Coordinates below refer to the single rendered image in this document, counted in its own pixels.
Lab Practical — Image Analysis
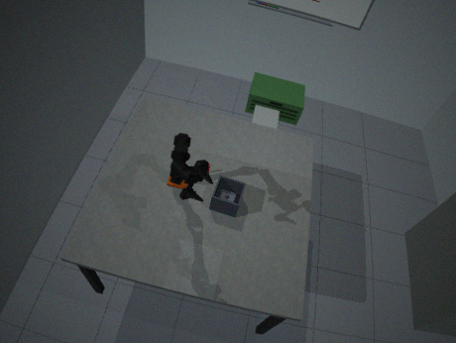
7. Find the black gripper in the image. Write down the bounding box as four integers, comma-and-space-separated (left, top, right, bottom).
177, 160, 213, 202

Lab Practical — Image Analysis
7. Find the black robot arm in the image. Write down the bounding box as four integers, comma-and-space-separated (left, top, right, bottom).
170, 133, 203, 185

